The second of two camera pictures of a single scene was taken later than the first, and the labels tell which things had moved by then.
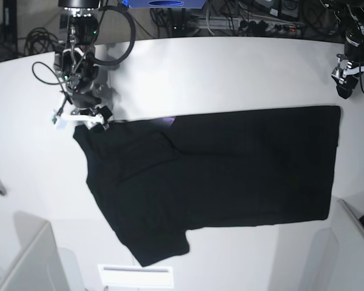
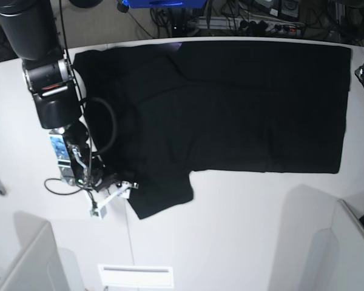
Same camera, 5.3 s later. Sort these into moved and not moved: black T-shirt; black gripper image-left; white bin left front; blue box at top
Moved: black gripper image-left; black T-shirt
Not moved: blue box at top; white bin left front
